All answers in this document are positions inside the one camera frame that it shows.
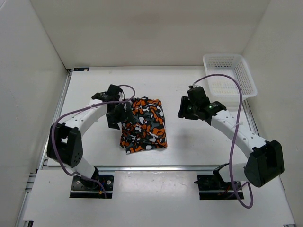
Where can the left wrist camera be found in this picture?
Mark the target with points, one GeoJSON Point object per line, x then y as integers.
{"type": "Point", "coordinates": [114, 91]}

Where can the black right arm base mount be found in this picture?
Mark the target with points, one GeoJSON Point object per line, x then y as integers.
{"type": "Point", "coordinates": [213, 189]}

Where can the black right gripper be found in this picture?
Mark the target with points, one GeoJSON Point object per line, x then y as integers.
{"type": "Point", "coordinates": [182, 112]}

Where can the aluminium frame rail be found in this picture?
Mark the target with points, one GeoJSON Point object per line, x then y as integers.
{"type": "Point", "coordinates": [41, 158]}
{"type": "Point", "coordinates": [158, 168]}

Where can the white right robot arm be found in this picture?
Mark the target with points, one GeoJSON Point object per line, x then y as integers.
{"type": "Point", "coordinates": [265, 158]}

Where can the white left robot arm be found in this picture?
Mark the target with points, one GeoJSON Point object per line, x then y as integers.
{"type": "Point", "coordinates": [65, 138]}

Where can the white plastic mesh basket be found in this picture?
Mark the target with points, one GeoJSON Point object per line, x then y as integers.
{"type": "Point", "coordinates": [234, 66]}

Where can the aluminium left frame rail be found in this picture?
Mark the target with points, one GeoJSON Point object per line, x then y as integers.
{"type": "Point", "coordinates": [41, 158]}

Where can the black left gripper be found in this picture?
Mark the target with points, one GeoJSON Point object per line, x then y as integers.
{"type": "Point", "coordinates": [125, 115]}

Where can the orange black camouflage shorts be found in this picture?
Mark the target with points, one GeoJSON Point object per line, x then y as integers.
{"type": "Point", "coordinates": [147, 129]}

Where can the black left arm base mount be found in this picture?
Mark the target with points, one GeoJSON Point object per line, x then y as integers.
{"type": "Point", "coordinates": [83, 189]}

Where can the aluminium front frame rail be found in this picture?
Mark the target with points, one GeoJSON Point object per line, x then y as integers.
{"type": "Point", "coordinates": [158, 168]}

